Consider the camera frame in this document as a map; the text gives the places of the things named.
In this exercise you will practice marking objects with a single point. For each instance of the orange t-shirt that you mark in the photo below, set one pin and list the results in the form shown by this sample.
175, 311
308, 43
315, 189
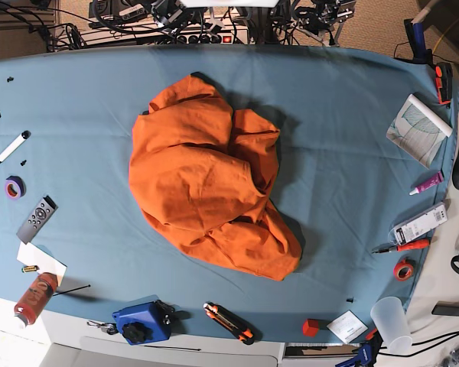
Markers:
202, 174

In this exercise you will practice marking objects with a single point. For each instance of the blue-grey table cloth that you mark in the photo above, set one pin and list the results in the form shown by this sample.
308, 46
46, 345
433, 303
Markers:
341, 186

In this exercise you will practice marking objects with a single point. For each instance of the orange black utility knife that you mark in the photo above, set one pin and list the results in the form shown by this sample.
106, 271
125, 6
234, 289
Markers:
231, 322

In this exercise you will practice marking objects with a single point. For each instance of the blue box with black knob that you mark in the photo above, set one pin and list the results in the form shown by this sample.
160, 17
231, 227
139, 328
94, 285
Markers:
145, 323

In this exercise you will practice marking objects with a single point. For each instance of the small red cube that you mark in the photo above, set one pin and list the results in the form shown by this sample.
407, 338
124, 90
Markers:
310, 327

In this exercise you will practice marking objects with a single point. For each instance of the black power strip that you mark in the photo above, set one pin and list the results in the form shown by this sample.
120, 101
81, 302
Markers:
113, 39

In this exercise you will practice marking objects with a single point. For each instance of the black zip tie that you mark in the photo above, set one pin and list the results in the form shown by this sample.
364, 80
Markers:
72, 290

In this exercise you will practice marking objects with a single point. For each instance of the white square card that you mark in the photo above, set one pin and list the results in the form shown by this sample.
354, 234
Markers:
347, 327

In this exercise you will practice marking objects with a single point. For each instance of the grey remote control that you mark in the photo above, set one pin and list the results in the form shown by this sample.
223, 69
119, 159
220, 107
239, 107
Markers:
42, 212

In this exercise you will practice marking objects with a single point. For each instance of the red tape roll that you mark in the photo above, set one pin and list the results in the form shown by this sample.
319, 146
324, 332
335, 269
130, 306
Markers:
404, 270

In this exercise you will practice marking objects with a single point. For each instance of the leaf pattern booklet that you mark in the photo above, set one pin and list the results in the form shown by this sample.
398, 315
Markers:
418, 131

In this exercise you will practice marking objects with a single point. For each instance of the translucent plastic cup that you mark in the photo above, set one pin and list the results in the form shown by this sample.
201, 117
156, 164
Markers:
390, 320

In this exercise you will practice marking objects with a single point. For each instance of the purple glue tube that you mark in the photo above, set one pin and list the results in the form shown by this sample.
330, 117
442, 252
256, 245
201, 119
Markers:
433, 181

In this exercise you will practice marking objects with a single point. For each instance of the black and white marker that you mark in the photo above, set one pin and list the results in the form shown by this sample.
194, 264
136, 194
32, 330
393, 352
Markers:
14, 145

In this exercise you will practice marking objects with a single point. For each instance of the clear packaged bit set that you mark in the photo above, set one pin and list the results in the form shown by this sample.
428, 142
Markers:
417, 226

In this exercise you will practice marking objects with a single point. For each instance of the white paper card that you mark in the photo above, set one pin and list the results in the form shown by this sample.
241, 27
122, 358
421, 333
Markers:
30, 255

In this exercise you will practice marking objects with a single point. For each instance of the purple tape roll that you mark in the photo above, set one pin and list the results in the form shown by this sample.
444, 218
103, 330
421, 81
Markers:
14, 187

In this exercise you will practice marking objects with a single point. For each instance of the blue black bar clamp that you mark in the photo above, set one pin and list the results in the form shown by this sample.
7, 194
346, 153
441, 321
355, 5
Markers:
367, 353

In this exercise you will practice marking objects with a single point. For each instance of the small AA battery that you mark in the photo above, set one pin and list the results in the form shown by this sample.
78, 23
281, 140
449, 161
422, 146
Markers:
28, 269

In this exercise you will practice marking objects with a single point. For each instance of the red drink can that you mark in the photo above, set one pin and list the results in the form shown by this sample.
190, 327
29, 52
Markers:
33, 301

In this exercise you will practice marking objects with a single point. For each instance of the orange black clamp tool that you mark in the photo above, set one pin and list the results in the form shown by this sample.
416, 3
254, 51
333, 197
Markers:
444, 83

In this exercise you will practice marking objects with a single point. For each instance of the black power adapter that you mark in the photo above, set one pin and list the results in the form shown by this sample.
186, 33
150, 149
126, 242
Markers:
448, 309

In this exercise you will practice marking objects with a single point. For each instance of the red handled screwdriver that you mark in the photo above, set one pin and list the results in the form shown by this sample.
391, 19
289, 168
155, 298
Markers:
418, 244

